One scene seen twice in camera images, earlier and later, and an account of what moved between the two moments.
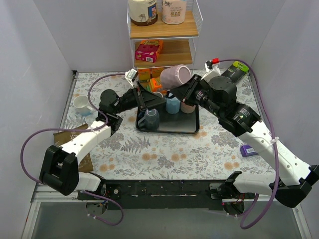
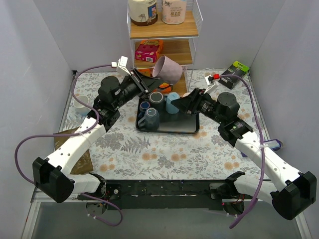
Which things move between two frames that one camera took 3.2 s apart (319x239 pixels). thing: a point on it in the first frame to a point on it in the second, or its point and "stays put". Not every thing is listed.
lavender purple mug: [174, 76] to [167, 70]
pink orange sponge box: [147, 50] stays put
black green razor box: [236, 71] stays put
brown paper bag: [61, 138] stays put
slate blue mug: [151, 121] stays put
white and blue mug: [80, 103] stays put
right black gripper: [190, 90] to [194, 100]
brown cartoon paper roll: [143, 12] stays put
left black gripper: [139, 97] to [140, 82]
